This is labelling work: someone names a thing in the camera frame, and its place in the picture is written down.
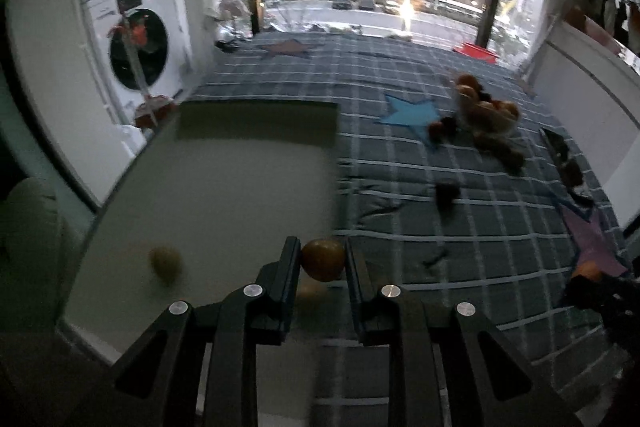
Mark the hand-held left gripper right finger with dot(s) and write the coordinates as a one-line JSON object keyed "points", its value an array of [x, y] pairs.
{"points": [[355, 277]]}

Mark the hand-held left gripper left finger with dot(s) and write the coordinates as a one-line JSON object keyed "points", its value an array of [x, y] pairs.
{"points": [[290, 272]]}

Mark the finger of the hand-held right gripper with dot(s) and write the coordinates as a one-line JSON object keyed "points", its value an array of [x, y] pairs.
{"points": [[582, 294]]}

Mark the small orange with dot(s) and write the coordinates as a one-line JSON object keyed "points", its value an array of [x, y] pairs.
{"points": [[589, 271], [322, 259]]}

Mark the white tray with green rim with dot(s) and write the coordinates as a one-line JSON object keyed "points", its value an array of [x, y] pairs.
{"points": [[225, 187]]}

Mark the clear glass bowl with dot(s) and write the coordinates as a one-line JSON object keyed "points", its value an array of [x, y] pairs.
{"points": [[492, 124]]}

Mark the checked tablecloth with stars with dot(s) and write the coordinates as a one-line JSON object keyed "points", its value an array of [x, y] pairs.
{"points": [[475, 232]]}

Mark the small yellowish fruit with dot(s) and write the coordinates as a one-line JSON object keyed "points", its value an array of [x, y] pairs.
{"points": [[165, 263]]}

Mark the black smartphone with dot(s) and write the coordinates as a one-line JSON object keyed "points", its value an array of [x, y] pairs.
{"points": [[562, 157]]}

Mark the dark red blurred fruit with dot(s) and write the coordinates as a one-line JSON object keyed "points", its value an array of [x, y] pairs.
{"points": [[442, 127]]}

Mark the white cabinet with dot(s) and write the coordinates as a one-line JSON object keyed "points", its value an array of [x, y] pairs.
{"points": [[590, 107]]}

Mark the large orange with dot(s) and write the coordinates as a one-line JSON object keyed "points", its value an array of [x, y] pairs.
{"points": [[486, 108], [469, 95], [467, 81], [509, 110]]}

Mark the red basin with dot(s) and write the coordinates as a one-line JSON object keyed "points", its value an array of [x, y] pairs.
{"points": [[475, 51]]}

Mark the pale rounded object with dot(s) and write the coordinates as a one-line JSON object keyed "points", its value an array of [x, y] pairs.
{"points": [[35, 217]]}

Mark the white washing machine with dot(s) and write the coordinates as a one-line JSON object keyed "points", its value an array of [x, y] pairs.
{"points": [[145, 52]]}

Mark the metal pole with red ribbon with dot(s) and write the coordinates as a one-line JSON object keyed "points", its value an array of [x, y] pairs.
{"points": [[132, 52]]}

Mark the pale covered stand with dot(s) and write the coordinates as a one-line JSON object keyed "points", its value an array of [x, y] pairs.
{"points": [[231, 4]]}

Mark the dark parked car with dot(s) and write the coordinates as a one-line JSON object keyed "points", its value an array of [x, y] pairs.
{"points": [[341, 2]]}

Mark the parked van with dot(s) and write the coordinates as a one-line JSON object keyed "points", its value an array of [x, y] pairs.
{"points": [[366, 1]]}

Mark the white bus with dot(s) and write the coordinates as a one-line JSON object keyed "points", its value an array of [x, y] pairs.
{"points": [[457, 7]]}

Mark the hanging dark clothes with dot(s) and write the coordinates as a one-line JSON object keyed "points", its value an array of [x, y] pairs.
{"points": [[610, 7]]}

